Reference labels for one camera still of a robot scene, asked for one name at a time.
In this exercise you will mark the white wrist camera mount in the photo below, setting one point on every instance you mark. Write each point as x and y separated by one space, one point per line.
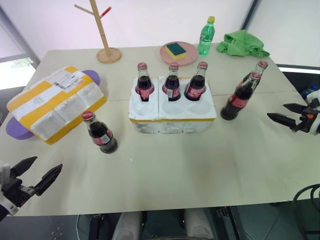
317 126
3 170

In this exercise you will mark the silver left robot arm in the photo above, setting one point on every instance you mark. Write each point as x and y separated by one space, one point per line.
2 213

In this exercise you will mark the glass cola bottle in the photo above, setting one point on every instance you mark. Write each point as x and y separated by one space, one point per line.
102 135
196 87
238 100
172 86
143 85
262 66

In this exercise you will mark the green cloth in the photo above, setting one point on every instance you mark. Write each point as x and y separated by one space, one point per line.
240 43

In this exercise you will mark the green plastic bottle yellow cap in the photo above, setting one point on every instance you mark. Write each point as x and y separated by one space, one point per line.
206 37

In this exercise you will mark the pink round plate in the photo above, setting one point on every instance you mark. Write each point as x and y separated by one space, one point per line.
187 58

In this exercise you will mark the blue plastic bottle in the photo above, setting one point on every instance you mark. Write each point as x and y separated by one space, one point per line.
307 92

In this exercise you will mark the yellow and green sponge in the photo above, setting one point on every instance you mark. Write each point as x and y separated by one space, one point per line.
176 50

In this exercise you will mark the grey rounded shape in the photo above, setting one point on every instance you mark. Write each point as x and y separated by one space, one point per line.
198 223

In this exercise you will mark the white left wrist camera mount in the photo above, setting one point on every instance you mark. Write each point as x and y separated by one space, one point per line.
3 170

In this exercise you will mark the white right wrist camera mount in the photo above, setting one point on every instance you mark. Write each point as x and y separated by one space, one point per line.
317 126

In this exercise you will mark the purple oval board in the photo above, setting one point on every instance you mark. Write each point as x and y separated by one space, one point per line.
91 75

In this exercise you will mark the foam box with yellow tape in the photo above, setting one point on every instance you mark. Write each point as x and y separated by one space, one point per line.
50 100

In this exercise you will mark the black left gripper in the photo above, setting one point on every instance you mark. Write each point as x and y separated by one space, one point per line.
15 190

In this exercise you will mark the white foam bottle crate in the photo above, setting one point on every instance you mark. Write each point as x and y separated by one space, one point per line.
172 125

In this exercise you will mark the red tube on rack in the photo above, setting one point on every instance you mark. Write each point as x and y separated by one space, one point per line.
106 11

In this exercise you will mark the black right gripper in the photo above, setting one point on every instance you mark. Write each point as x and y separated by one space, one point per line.
306 122

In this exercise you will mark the wooden branch rack stand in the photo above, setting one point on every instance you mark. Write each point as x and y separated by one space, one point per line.
100 25

